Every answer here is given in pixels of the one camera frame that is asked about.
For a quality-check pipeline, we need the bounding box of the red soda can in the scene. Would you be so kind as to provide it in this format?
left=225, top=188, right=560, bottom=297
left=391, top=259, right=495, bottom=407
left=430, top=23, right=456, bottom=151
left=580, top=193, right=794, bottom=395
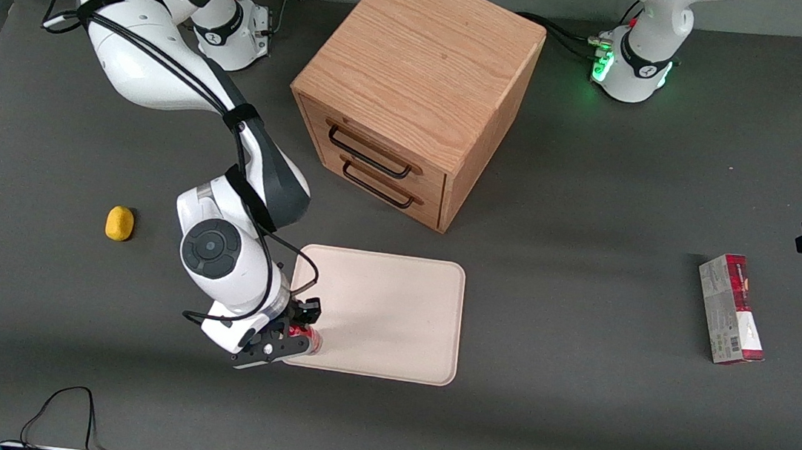
left=285, top=323, right=325, bottom=356

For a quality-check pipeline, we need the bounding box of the beige rectangular tray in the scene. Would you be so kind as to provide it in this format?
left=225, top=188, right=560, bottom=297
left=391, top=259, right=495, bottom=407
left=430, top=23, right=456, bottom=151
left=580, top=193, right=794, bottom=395
left=280, top=242, right=468, bottom=388

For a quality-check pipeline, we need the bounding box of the red plaid cardboard box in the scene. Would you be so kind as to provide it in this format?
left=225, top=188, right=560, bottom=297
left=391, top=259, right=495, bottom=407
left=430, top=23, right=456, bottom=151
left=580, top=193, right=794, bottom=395
left=689, top=251, right=775, bottom=369

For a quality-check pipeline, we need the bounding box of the wooden drawer front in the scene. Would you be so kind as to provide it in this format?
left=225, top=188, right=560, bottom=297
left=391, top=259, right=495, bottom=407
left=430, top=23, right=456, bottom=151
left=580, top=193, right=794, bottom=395
left=292, top=98, right=454, bottom=199
left=313, top=144, right=448, bottom=230

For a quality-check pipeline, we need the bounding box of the yellow lemon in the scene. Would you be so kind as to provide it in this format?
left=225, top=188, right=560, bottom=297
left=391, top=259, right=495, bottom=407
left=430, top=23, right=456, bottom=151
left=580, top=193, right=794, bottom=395
left=105, top=205, right=136, bottom=243

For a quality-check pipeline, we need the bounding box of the wooden drawer cabinet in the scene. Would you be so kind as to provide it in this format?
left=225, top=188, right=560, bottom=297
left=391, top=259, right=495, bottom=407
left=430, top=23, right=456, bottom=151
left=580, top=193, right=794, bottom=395
left=276, top=0, right=551, bottom=242

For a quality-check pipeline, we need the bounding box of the black metal drawer handle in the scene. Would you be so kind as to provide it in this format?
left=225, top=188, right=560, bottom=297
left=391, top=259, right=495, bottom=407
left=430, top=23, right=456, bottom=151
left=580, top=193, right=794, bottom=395
left=323, top=125, right=417, bottom=181
left=339, top=159, right=419, bottom=210

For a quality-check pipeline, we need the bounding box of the black cable on table edge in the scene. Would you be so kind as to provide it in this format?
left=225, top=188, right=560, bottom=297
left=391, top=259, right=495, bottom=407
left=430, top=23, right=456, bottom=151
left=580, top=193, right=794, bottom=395
left=0, top=377, right=131, bottom=450

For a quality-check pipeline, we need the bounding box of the black cable to arm base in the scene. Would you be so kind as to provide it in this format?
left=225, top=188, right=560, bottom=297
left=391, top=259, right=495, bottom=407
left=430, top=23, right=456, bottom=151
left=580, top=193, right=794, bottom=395
left=512, top=11, right=617, bottom=63

